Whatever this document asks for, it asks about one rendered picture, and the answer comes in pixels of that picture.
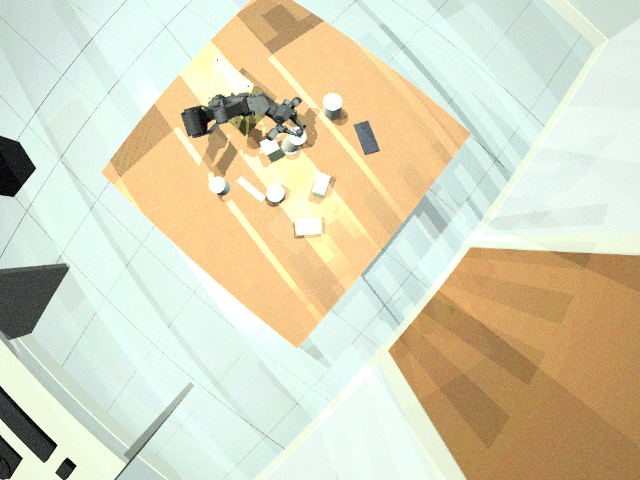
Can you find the white flat bar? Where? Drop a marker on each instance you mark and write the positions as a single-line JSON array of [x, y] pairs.
[[251, 189]]

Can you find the glass coffee press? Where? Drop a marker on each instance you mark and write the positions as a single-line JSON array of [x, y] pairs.
[[291, 144]]

